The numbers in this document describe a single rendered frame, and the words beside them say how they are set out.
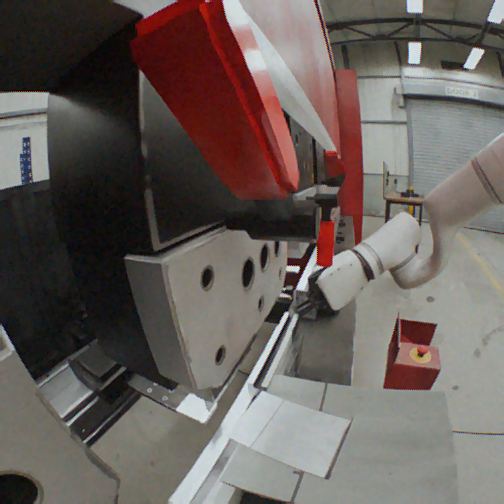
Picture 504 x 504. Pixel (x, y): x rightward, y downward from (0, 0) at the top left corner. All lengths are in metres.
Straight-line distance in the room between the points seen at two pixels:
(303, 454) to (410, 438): 0.13
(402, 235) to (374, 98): 7.37
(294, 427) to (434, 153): 7.46
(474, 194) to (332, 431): 0.39
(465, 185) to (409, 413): 0.34
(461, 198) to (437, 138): 7.20
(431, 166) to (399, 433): 7.34
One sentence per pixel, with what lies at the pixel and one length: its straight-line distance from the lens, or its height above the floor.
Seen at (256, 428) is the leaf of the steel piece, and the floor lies 1.00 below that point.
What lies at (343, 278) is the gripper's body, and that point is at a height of 1.07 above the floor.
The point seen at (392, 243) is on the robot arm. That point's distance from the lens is 0.52.
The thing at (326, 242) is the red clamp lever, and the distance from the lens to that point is 0.31.
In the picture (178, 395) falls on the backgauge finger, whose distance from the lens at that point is 0.36.
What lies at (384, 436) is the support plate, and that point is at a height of 1.00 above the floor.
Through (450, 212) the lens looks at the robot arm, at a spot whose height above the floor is 1.22.
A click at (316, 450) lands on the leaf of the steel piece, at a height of 1.00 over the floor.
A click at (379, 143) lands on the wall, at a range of 7.54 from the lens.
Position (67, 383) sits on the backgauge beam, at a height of 0.98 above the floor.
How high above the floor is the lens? 1.28
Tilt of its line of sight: 18 degrees down
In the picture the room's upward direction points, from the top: 4 degrees counter-clockwise
